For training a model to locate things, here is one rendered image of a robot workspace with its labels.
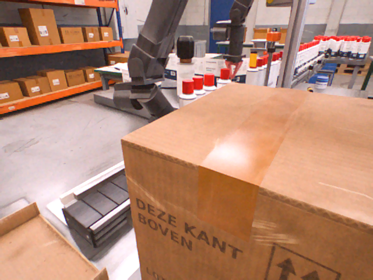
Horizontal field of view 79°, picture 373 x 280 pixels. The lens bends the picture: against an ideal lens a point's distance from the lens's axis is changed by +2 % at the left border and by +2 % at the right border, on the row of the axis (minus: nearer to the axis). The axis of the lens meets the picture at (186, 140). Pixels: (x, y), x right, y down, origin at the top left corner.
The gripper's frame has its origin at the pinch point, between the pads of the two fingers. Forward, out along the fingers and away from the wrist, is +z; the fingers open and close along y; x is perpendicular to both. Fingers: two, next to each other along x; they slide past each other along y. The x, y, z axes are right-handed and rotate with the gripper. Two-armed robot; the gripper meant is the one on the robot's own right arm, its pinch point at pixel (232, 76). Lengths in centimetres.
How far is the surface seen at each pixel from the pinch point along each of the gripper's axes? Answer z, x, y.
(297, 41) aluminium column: -15.4, 22.7, -3.7
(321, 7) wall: -53, -87, -756
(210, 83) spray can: -4.7, 7.5, 32.6
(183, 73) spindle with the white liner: 0.0, -19.8, 9.6
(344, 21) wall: -18, -19, -766
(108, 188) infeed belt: 13, 4, 71
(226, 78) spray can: -4.1, 7.5, 21.2
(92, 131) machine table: 19, -37, 49
